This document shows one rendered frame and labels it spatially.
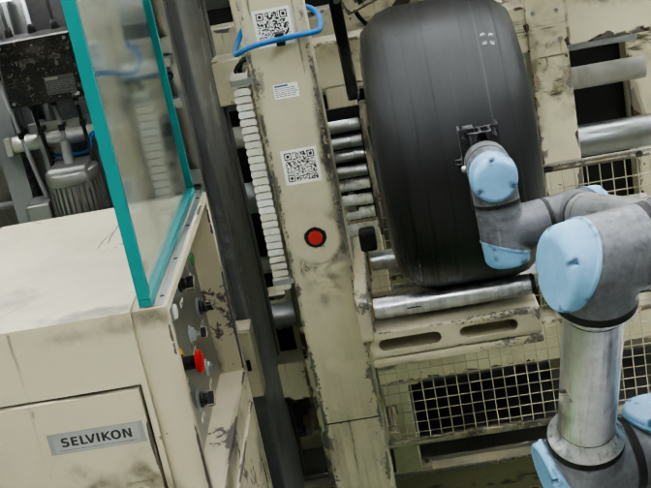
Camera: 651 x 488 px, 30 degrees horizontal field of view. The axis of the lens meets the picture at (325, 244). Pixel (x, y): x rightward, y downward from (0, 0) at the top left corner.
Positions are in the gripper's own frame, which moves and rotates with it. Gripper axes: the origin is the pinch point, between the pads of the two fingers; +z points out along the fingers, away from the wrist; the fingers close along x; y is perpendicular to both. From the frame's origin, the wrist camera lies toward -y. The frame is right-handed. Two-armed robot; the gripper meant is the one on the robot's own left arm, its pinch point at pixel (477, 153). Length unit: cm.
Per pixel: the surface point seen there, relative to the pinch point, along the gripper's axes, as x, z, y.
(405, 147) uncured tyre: 12.9, 1.9, 2.9
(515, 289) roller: -4.9, 17.6, -33.1
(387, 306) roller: 21.6, 17.8, -32.3
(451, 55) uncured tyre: 1.4, 8.8, 17.6
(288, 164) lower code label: 37.0, 22.0, 0.0
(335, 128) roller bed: 28, 63, -1
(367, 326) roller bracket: 26.3, 14.1, -34.8
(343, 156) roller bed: 27, 64, -8
